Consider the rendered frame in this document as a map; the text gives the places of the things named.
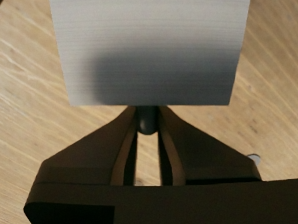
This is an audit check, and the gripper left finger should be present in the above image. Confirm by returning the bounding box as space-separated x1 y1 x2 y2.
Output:
33 106 138 186

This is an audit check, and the grey block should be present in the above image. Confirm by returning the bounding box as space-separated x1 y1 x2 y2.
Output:
49 0 250 106

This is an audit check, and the grey stepped cylinder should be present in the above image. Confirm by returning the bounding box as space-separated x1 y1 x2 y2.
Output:
137 106 158 136

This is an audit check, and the grey flat washer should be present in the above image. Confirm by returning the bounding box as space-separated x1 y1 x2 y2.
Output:
246 154 261 166

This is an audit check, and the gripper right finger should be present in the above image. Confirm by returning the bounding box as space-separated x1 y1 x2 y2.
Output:
157 106 263 186

